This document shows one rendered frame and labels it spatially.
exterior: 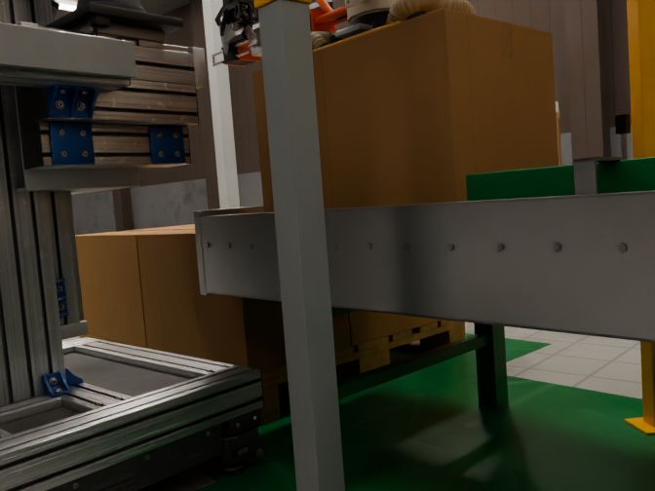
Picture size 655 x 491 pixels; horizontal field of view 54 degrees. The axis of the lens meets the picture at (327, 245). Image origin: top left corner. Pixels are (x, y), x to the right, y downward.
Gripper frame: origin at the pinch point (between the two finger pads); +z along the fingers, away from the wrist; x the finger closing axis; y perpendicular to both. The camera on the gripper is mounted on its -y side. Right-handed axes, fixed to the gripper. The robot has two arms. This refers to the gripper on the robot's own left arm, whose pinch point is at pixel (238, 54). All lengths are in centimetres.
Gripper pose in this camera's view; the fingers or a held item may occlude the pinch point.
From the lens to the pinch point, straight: 208.0
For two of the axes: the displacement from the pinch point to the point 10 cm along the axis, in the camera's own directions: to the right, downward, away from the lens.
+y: 6.7, 0.0, -7.5
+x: 7.4, -1.1, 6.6
